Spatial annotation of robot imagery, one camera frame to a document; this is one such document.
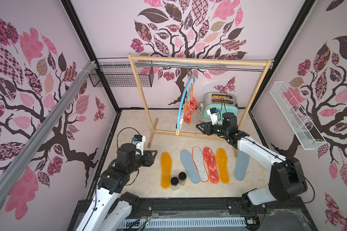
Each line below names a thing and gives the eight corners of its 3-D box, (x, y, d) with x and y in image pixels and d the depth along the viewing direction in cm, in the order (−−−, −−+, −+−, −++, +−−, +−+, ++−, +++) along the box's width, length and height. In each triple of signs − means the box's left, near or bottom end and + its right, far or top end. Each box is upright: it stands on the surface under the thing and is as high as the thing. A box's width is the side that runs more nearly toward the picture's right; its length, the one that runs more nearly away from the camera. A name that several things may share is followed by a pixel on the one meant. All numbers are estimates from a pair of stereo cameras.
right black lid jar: (178, 186, 83) (178, 180, 75) (178, 178, 86) (178, 172, 78) (185, 185, 83) (186, 180, 75) (185, 178, 86) (186, 172, 78)
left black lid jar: (171, 190, 81) (170, 185, 73) (171, 182, 84) (170, 176, 76) (179, 190, 81) (179, 185, 73) (179, 182, 84) (179, 176, 76)
